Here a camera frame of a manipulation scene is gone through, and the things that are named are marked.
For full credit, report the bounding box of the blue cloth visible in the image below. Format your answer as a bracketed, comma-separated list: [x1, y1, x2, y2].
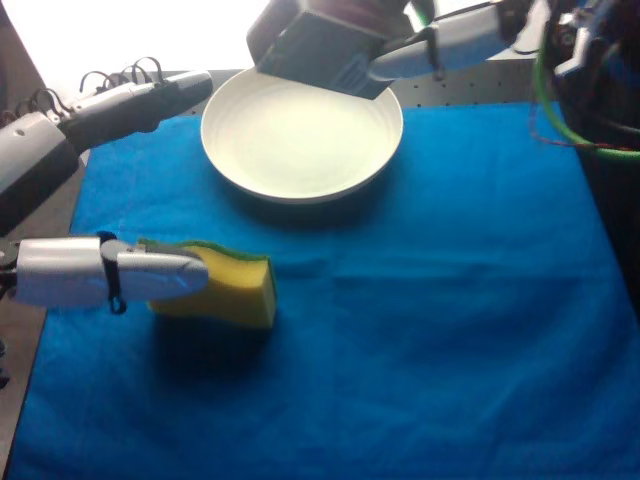
[7, 102, 640, 480]

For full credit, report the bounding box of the dark purple box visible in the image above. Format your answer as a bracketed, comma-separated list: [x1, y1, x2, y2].
[247, 0, 396, 101]

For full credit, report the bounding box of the thin red wire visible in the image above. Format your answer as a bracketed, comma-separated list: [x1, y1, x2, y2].
[528, 107, 640, 152]

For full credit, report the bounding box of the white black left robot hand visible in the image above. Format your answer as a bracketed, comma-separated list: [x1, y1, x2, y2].
[0, 57, 214, 315]

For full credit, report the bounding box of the white round plate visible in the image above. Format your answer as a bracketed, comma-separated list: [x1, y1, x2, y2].
[200, 67, 404, 204]

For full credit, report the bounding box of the green cable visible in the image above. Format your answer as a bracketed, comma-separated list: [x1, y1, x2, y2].
[532, 29, 640, 161]

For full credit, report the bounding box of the yellow sponge with green pad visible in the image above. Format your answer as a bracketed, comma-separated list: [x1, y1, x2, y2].
[137, 238, 277, 330]

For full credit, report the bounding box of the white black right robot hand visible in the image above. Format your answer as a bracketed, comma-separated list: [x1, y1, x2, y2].
[372, 0, 640, 131]

